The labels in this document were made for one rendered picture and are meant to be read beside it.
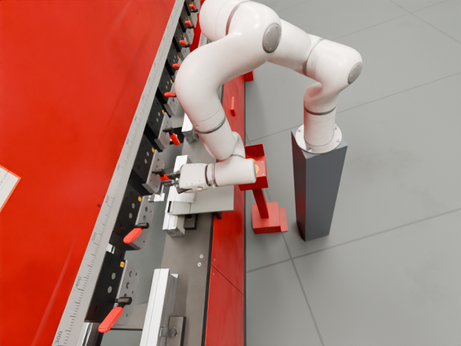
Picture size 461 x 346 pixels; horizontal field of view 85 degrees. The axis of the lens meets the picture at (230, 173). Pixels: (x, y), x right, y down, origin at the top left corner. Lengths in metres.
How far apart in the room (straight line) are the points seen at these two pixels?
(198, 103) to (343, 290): 1.61
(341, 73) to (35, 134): 0.77
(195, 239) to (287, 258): 0.96
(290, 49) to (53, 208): 0.64
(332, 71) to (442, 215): 1.63
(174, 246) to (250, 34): 0.91
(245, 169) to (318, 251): 1.26
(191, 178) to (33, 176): 0.46
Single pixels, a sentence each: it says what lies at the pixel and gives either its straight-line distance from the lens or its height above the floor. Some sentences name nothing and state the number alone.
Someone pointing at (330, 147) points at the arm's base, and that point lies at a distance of 1.13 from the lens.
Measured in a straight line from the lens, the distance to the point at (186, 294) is 1.10.
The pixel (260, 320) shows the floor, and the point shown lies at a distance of 1.90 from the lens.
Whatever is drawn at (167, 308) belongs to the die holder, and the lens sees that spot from 1.06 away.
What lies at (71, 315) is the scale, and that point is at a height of 1.38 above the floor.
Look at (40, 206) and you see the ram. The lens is 0.60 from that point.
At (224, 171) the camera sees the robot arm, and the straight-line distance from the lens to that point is 0.84.
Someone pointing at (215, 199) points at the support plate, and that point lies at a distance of 1.05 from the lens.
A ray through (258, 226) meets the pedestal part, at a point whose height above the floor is 0.12.
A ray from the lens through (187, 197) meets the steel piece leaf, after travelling 1.10.
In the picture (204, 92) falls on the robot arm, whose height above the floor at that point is 1.55.
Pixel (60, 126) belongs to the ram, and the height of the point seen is 1.59.
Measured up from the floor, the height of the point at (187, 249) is 0.88.
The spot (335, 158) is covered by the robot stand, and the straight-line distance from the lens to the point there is 1.19.
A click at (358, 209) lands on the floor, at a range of 2.14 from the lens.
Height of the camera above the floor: 1.88
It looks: 53 degrees down
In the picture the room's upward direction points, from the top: 22 degrees counter-clockwise
